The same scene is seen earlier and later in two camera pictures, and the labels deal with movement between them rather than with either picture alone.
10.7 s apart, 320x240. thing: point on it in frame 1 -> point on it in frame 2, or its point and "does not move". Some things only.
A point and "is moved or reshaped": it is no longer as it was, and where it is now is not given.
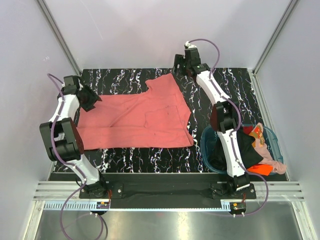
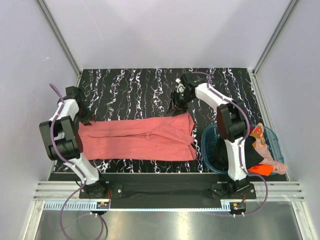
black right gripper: x=178 y=60 -> x=175 y=103
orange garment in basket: x=261 y=169 does not move
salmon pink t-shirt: x=156 y=118 is moved or reshaped
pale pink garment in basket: x=279 y=167 does not move
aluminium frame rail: x=261 y=191 does not move
